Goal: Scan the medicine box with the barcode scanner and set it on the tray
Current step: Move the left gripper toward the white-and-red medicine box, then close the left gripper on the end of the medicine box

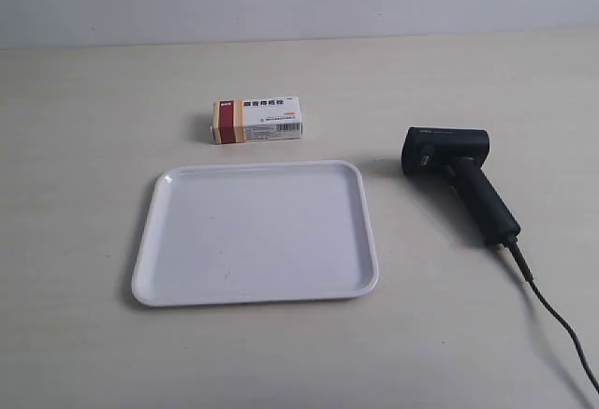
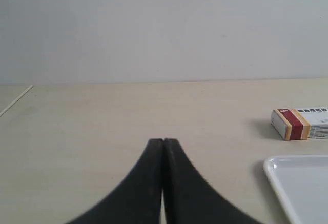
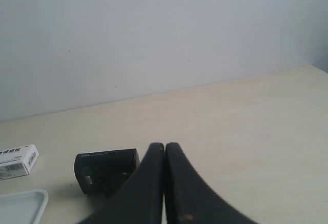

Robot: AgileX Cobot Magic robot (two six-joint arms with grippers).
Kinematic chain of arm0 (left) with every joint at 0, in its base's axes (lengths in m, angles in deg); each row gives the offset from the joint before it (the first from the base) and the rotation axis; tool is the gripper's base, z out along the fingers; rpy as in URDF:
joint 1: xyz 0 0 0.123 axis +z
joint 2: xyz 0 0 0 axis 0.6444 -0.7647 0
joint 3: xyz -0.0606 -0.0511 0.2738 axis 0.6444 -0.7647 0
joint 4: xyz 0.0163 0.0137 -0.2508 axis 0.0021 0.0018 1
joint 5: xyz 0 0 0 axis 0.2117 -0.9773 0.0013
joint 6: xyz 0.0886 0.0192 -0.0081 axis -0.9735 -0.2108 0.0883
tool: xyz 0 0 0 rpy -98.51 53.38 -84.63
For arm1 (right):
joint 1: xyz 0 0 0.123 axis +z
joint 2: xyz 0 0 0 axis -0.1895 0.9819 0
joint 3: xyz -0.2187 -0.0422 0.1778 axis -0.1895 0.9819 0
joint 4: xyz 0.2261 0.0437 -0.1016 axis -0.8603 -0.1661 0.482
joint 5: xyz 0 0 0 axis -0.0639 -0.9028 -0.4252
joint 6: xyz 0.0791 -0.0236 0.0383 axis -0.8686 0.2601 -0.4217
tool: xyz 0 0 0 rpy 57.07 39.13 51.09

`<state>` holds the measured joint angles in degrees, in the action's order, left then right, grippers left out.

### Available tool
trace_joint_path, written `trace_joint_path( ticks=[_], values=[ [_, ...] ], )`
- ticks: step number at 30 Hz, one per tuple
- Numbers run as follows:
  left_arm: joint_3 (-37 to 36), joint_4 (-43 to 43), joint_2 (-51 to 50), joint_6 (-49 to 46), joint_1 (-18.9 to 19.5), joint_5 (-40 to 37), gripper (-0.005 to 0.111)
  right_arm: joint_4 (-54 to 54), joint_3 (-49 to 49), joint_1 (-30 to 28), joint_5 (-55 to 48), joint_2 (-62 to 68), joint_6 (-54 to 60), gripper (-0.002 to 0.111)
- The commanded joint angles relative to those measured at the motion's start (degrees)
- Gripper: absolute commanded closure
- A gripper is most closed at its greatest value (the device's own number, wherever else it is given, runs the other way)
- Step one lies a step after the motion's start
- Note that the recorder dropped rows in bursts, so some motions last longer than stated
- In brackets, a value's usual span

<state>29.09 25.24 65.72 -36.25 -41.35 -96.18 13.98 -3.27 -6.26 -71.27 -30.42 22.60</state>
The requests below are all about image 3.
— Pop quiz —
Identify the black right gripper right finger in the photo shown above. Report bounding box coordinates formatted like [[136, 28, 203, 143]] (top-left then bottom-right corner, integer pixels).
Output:
[[164, 142, 254, 223]]

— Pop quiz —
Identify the white plastic tray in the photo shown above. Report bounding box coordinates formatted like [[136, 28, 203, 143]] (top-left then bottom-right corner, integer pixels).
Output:
[[1, 189, 49, 224]]

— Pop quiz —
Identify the black handheld barcode scanner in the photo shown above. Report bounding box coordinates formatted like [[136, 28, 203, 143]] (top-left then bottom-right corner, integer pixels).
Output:
[[74, 148, 140, 198]]

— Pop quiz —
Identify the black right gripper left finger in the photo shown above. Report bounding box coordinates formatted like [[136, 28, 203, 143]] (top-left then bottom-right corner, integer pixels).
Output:
[[81, 142, 164, 224]]

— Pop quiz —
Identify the white red medicine box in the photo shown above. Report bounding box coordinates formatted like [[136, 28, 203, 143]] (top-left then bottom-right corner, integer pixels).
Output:
[[0, 144, 39, 180]]

